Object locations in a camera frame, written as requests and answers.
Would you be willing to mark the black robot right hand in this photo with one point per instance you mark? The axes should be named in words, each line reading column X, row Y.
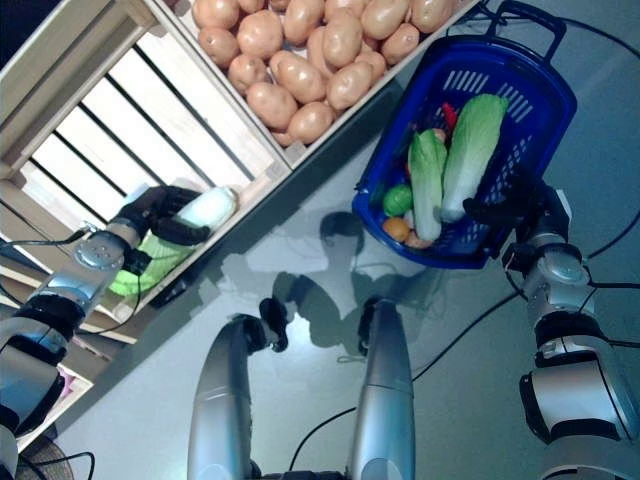
column 525, row 205

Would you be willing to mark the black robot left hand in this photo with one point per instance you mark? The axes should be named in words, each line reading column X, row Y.
column 145, row 210

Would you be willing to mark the large napa cabbage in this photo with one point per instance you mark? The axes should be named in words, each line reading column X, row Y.
column 470, row 155
column 207, row 207

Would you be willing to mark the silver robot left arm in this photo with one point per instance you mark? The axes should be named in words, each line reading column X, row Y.
column 90, row 255

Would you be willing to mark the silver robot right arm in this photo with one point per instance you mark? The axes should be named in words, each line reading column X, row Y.
column 560, row 270

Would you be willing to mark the blue plastic shopping basket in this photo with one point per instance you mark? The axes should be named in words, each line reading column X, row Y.
column 500, row 60

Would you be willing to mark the small napa cabbage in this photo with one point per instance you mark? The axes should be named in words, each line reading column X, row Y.
column 425, row 185

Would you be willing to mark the yellowish round vegetable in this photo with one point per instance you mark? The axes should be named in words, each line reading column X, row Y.
column 440, row 135

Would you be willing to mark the slatted wooden crate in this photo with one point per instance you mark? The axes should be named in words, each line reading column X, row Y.
column 150, row 100

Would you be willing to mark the peach coloured vegetable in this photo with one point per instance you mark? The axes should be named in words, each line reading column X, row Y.
column 420, row 241

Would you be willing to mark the red chili pepper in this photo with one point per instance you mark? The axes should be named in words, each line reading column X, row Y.
column 451, row 116

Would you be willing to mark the green round vegetable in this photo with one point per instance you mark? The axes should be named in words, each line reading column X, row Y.
column 397, row 200

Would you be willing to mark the small orange fruit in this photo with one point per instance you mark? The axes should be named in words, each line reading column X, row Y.
column 396, row 229

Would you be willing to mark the wooden potato crate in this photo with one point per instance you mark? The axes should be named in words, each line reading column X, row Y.
column 230, row 107

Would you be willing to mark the brown potato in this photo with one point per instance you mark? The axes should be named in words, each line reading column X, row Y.
column 215, row 12
column 342, row 42
column 247, row 73
column 400, row 44
column 297, row 76
column 350, row 86
column 272, row 104
column 385, row 17
column 302, row 17
column 310, row 123
column 432, row 11
column 260, row 34
column 317, row 52
column 372, row 65
column 218, row 46

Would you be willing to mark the silver robot legs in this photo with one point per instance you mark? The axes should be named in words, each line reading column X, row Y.
column 220, row 400

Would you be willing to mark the silver robot right leg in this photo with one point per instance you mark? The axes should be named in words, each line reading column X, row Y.
column 387, row 390

